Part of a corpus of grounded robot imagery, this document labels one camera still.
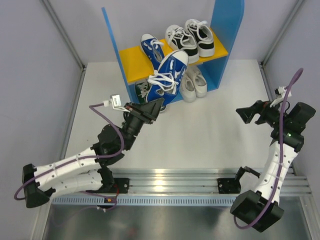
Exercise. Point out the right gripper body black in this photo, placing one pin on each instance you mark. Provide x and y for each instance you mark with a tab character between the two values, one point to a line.
271	115

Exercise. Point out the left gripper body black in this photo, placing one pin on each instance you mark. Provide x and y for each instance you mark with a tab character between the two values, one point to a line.
133	124

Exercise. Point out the blue sneaker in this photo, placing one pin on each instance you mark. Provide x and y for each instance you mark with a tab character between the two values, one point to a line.
165	82
153	49

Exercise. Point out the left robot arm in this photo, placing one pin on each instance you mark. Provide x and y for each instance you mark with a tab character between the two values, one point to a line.
88	170

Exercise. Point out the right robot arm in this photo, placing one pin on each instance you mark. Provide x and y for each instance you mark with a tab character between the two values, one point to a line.
257	203

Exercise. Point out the black white sneaker left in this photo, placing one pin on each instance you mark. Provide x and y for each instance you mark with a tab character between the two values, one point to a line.
179	39

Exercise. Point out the black white sneaker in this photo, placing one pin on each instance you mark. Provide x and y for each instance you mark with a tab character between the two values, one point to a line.
179	39
203	37

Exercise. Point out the black white sneaker right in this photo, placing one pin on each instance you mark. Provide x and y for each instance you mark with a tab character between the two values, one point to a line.
203	37

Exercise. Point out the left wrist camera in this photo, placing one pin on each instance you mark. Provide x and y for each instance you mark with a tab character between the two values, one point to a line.
115	102

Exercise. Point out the aluminium mounting rail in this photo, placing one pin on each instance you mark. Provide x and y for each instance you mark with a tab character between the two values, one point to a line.
173	181

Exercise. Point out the aluminium frame post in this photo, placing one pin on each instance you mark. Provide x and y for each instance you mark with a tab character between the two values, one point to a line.
63	33
282	31

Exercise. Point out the slotted cable duct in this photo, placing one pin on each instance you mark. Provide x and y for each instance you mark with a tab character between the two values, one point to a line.
131	200

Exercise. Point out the left aluminium frame post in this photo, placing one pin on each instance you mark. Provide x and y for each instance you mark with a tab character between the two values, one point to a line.
63	33

